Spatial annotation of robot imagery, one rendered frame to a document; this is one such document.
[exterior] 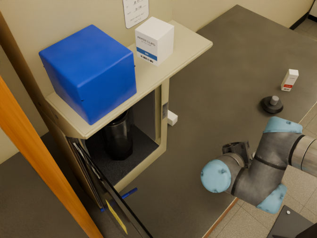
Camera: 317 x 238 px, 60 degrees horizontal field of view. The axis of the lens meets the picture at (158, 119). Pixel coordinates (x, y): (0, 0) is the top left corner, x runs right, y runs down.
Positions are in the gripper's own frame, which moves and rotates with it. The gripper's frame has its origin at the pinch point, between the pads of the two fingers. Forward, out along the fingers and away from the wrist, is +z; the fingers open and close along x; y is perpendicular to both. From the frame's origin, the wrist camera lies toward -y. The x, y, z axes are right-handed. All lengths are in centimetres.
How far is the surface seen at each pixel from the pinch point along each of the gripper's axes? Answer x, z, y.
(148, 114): 22.5, -22.9, 22.0
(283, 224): 12, 92, -60
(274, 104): -8.6, 25.0, 16.9
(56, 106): 11, -68, 23
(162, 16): -1, -47, 39
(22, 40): 7, -74, 32
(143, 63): 1, -54, 29
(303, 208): 0, 108, -56
